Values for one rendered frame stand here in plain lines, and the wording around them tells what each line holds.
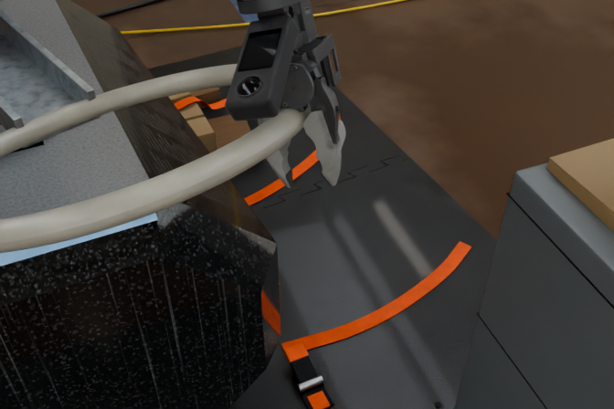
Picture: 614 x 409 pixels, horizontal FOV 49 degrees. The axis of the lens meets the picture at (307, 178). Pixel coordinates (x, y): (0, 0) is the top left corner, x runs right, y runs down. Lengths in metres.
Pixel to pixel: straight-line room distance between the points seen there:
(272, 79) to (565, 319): 0.87
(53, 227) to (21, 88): 0.58
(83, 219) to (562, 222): 0.87
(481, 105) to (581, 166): 1.79
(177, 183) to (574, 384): 0.97
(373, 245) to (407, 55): 1.36
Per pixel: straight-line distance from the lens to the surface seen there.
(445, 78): 3.24
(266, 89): 0.61
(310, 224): 2.37
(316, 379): 1.92
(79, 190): 1.33
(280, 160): 0.73
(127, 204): 0.60
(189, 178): 0.60
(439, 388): 1.98
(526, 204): 1.32
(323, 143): 0.70
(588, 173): 1.31
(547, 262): 1.32
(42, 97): 1.14
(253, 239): 1.44
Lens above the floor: 1.65
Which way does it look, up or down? 40 degrees down
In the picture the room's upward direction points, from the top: straight up
